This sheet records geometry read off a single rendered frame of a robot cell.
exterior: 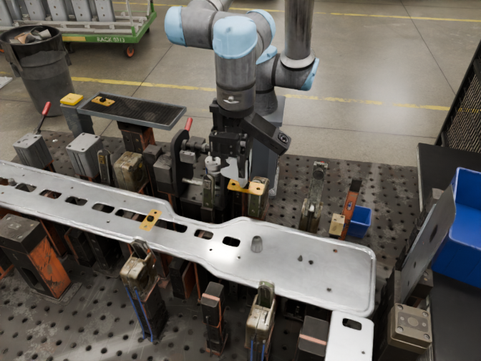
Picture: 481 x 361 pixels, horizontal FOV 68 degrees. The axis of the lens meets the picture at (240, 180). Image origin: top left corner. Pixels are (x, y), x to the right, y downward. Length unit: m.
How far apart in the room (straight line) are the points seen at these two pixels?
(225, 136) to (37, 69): 3.03
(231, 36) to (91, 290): 1.05
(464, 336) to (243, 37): 0.80
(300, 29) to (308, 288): 0.75
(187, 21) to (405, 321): 0.79
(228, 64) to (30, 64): 3.07
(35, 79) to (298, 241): 3.06
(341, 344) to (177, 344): 0.54
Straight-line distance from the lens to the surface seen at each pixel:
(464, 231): 1.22
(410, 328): 0.93
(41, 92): 3.77
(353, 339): 0.94
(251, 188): 0.84
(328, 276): 1.01
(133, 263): 0.99
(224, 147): 0.75
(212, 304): 0.96
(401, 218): 1.66
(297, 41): 1.20
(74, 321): 1.37
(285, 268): 1.01
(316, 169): 0.98
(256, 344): 0.93
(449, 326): 1.01
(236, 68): 0.65
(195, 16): 0.78
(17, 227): 1.23
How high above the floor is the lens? 1.83
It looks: 42 degrees down
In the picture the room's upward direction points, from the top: straight up
